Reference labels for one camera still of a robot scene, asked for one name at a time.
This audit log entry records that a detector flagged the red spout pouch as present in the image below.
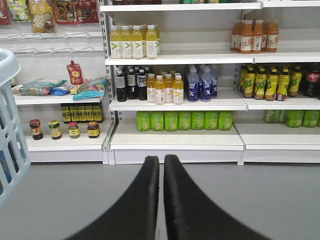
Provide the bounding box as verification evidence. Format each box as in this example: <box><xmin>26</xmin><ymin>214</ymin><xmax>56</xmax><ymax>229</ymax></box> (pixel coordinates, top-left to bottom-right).
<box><xmin>67</xmin><ymin>60</ymin><xmax>84</xmax><ymax>85</ymax></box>

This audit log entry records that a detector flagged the white supermarket shelf unit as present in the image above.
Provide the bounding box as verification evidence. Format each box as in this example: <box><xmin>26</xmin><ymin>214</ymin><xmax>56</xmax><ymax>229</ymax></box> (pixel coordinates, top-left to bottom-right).
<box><xmin>0</xmin><ymin>0</ymin><xmax>320</xmax><ymax>165</ymax></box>

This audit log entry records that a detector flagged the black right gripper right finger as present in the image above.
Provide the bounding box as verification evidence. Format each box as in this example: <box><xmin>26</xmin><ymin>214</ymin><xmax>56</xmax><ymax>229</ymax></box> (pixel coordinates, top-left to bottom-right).
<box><xmin>163</xmin><ymin>154</ymin><xmax>267</xmax><ymax>240</ymax></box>

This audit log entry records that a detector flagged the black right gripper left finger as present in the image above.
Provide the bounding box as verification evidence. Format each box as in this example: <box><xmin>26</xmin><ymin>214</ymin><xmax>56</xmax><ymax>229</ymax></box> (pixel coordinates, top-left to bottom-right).
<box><xmin>68</xmin><ymin>156</ymin><xmax>160</xmax><ymax>240</ymax></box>

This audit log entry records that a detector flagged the light blue plastic basket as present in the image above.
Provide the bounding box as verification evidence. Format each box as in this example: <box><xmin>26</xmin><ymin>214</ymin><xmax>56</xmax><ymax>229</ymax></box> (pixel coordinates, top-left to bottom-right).
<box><xmin>0</xmin><ymin>48</ymin><xmax>31</xmax><ymax>206</ymax></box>

